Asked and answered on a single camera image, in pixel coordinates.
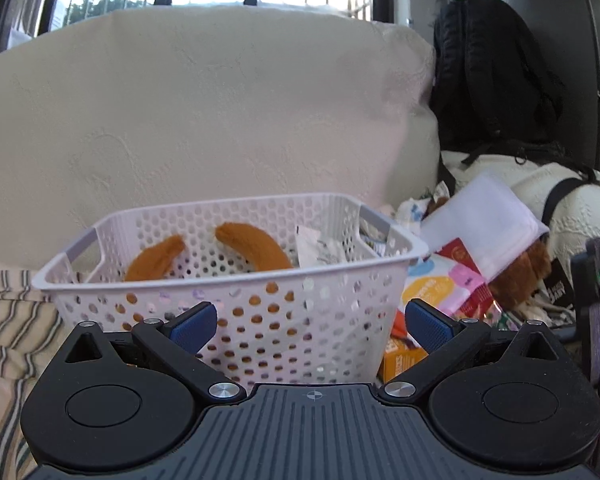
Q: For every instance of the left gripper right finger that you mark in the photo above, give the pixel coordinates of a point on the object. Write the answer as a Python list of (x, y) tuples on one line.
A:
[(450, 345)]

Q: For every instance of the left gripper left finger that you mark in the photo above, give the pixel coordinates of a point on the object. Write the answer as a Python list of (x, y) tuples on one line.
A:
[(174, 346)]

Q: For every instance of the white wet wipes pack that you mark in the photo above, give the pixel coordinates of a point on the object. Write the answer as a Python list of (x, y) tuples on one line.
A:
[(494, 225)]

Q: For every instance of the black white hang tag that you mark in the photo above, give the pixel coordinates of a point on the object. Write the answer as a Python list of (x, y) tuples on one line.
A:
[(553, 301)]

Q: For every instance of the orange cartoon box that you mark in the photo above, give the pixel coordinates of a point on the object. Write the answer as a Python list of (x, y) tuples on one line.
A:
[(402, 351)]

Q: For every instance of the red floral packet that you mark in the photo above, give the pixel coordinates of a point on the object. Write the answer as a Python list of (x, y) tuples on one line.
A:
[(471, 297)]

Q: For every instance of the pink orange snack bag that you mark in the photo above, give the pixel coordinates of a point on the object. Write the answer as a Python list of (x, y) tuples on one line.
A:
[(429, 281)]

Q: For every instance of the white blue crumpled wrapper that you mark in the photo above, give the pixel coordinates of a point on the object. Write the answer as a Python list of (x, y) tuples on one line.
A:
[(411, 214)]

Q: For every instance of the white perforated plastic basket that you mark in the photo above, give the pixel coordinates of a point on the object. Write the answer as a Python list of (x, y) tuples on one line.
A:
[(321, 325)]

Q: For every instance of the striped blanket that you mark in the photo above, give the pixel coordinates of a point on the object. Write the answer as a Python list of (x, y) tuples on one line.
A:
[(31, 331)]

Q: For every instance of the white sachet in basket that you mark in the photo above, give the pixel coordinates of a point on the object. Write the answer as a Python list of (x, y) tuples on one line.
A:
[(314, 248)]

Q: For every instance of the black backpack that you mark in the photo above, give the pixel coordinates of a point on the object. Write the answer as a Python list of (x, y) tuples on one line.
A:
[(495, 95)]

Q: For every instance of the cream textured cushion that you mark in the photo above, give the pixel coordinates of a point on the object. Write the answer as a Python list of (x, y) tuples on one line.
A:
[(170, 105)]

